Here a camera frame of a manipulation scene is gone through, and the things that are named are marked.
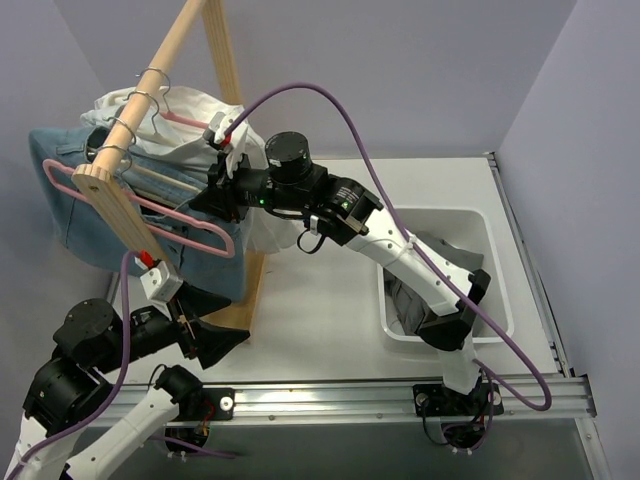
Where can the cream hanger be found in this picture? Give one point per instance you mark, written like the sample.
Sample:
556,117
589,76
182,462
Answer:
163,178

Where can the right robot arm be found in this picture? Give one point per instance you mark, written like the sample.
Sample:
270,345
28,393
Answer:
341,209

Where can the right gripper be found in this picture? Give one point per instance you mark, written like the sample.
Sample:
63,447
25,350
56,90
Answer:
223,189

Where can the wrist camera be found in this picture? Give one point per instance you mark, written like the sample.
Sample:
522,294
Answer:
161,283
231,141

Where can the wire hanger white shirt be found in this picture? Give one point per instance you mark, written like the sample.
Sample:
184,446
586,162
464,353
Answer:
148,133

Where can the grey pleated skirt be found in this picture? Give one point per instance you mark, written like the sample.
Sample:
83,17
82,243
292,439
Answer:
411,310

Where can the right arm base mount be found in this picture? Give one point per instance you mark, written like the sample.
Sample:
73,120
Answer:
460,422

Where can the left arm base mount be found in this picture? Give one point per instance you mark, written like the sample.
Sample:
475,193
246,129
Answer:
204,409

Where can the pink hanger rear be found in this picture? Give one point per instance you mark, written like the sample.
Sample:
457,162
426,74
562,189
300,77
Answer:
184,105

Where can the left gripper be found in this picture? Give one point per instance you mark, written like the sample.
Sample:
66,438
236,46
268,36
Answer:
186,326

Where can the wooden clothes rack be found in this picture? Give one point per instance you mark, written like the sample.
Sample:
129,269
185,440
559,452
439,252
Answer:
96,181

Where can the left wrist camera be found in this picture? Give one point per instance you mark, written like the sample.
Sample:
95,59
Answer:
161,283

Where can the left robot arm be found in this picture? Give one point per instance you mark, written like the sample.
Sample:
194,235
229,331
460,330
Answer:
94,348

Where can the white plastic basket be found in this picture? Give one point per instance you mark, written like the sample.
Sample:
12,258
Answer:
464,229

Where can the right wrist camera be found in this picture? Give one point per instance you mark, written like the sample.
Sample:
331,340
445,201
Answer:
231,141

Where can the aluminium front rail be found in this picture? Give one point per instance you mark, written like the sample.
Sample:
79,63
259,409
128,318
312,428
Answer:
385,401

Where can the blue denim garment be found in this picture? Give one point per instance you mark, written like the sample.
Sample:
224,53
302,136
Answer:
84,233

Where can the cream white garment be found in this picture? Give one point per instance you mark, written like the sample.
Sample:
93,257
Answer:
112,103

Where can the light white shirt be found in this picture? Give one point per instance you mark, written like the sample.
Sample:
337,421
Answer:
266,233

